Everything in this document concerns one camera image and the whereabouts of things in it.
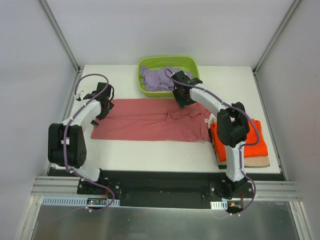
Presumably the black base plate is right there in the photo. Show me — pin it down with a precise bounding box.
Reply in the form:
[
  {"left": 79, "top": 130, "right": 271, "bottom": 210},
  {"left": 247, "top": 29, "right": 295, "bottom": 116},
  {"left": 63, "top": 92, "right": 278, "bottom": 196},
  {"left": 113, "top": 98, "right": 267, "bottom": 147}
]
[{"left": 77, "top": 170, "right": 254, "bottom": 209}]

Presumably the pink t-shirt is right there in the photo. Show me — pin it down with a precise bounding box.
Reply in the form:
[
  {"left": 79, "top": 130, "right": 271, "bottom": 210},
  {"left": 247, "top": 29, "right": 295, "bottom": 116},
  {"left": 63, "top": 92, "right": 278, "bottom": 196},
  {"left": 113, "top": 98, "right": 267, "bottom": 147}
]
[{"left": 91, "top": 98, "right": 210, "bottom": 142}]

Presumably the right aluminium frame post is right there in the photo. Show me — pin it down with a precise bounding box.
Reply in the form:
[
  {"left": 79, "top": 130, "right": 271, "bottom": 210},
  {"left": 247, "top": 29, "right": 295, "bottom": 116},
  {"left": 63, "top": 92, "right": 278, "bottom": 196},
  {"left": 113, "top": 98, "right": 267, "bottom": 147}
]
[{"left": 252, "top": 0, "right": 303, "bottom": 76}]

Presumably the beige folded t-shirt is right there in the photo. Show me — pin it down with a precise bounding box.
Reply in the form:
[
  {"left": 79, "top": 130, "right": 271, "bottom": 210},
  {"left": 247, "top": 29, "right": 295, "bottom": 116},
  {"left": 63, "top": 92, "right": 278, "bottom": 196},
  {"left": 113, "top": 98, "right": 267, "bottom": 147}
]
[{"left": 219, "top": 156, "right": 270, "bottom": 168}]

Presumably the aluminium front rail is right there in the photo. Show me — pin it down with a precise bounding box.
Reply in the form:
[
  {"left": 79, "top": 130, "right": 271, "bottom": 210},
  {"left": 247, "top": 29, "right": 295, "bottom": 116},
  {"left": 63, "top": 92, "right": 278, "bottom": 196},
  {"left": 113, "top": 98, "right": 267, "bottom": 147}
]
[{"left": 31, "top": 176, "right": 302, "bottom": 202}]

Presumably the right slotted cable duct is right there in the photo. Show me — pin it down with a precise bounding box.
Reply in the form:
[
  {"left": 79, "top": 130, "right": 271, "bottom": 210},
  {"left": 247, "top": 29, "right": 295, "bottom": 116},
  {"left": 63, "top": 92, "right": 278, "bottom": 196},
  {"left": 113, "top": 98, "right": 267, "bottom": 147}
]
[{"left": 210, "top": 200, "right": 228, "bottom": 211}]

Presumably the left slotted cable duct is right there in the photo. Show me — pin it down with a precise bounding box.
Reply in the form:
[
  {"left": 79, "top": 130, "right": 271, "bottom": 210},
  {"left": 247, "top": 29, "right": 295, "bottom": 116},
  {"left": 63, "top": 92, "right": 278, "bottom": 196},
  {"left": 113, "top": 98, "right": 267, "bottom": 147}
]
[{"left": 42, "top": 196, "right": 120, "bottom": 208}]

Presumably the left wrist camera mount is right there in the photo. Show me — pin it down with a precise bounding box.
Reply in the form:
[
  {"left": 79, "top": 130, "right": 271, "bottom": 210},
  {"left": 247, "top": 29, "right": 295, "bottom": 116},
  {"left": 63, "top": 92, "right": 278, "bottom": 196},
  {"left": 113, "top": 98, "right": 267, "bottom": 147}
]
[{"left": 74, "top": 90, "right": 83, "bottom": 102}]

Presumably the slotted cable duct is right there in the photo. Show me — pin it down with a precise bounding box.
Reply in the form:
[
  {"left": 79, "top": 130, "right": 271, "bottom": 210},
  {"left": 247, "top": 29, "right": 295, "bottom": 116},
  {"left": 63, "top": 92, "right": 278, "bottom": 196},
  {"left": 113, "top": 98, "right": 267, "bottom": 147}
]
[
  {"left": 210, "top": 200, "right": 228, "bottom": 211},
  {"left": 42, "top": 196, "right": 120, "bottom": 208}
]

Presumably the aluminium frame post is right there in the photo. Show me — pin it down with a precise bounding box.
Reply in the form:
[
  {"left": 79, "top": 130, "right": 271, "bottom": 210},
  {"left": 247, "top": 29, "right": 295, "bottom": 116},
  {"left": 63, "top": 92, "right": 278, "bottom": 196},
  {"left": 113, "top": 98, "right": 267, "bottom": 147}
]
[
  {"left": 252, "top": 0, "right": 303, "bottom": 76},
  {"left": 37, "top": 0, "right": 81, "bottom": 73}
]

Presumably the left aluminium frame post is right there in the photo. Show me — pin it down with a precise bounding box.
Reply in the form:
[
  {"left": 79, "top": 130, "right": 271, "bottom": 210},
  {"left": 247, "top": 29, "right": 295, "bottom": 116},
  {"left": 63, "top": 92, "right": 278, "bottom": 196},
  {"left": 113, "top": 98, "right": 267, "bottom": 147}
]
[{"left": 37, "top": 0, "right": 81, "bottom": 73}]

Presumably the lilac crumpled t-shirt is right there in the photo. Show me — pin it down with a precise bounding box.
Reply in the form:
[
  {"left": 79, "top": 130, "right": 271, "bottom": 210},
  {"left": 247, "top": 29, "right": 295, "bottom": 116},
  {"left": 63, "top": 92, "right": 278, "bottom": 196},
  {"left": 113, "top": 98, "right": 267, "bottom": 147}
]
[{"left": 140, "top": 65, "right": 182, "bottom": 92}]

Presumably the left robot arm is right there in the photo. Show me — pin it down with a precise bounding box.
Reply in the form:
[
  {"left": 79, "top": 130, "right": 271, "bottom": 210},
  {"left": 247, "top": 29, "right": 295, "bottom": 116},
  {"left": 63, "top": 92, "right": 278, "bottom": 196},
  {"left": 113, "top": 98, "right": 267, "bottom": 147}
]
[{"left": 47, "top": 82, "right": 114, "bottom": 195}]

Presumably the orange folded t-shirt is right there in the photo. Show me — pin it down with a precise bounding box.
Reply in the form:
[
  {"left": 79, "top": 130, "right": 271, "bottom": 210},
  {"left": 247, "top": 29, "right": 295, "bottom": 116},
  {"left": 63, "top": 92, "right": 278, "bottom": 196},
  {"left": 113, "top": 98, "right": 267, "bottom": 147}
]
[{"left": 209, "top": 118, "right": 269, "bottom": 163}]

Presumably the green plastic basin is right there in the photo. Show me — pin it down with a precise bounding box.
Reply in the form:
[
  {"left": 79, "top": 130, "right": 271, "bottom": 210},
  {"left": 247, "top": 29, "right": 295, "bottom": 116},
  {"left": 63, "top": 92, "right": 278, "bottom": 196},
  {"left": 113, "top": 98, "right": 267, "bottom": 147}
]
[{"left": 137, "top": 55, "right": 200, "bottom": 98}]

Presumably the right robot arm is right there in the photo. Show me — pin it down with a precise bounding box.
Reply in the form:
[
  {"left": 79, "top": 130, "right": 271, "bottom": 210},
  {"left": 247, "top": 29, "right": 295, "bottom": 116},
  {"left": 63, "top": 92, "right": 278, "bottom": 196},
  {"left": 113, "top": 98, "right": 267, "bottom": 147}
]
[{"left": 165, "top": 69, "right": 251, "bottom": 199}]

